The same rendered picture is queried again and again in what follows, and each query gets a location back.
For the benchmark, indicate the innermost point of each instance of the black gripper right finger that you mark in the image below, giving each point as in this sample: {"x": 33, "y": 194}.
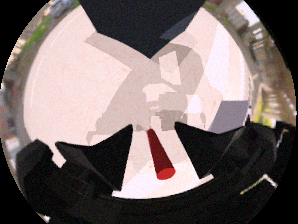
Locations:
{"x": 205, "y": 148}

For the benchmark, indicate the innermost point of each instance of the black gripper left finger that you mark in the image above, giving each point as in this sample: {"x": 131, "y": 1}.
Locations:
{"x": 107, "y": 159}

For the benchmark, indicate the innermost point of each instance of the red peg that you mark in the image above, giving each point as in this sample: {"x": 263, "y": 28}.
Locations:
{"x": 161, "y": 161}

